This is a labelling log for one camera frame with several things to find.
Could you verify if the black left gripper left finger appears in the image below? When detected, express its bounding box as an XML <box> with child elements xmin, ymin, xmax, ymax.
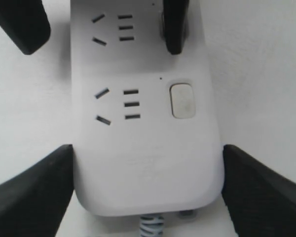
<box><xmin>0</xmin><ymin>145</ymin><xmax>74</xmax><ymax>237</ymax></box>

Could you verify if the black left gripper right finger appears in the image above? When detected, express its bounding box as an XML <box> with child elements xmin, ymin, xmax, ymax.
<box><xmin>222</xmin><ymin>145</ymin><xmax>296</xmax><ymax>237</ymax></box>

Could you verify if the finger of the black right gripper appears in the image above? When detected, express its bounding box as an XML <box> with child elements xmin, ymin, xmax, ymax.
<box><xmin>162</xmin><ymin>0</ymin><xmax>189</xmax><ymax>55</ymax></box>
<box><xmin>0</xmin><ymin>0</ymin><xmax>51</xmax><ymax>55</ymax></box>

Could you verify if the white five-socket power strip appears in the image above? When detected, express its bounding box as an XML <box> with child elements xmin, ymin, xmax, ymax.
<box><xmin>71</xmin><ymin>0</ymin><xmax>224</xmax><ymax>217</ymax></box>

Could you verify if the grey power cord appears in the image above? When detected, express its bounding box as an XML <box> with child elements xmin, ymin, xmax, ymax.
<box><xmin>138</xmin><ymin>214</ymin><xmax>165</xmax><ymax>237</ymax></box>

